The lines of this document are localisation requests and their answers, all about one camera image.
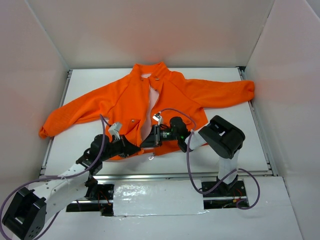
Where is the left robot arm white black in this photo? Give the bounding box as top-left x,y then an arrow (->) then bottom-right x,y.
1,134 -> 141,240

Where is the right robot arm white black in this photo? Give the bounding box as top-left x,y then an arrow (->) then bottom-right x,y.
140,115 -> 246,196

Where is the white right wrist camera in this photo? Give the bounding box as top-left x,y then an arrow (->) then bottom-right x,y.
152,112 -> 163,126

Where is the aluminium table rail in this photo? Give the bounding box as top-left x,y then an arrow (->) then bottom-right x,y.
94,170 -> 274,181

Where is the white cover board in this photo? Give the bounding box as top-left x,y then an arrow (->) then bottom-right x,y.
113,180 -> 205,217

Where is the orange zip jacket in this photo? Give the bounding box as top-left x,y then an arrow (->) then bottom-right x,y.
38,62 -> 255,146

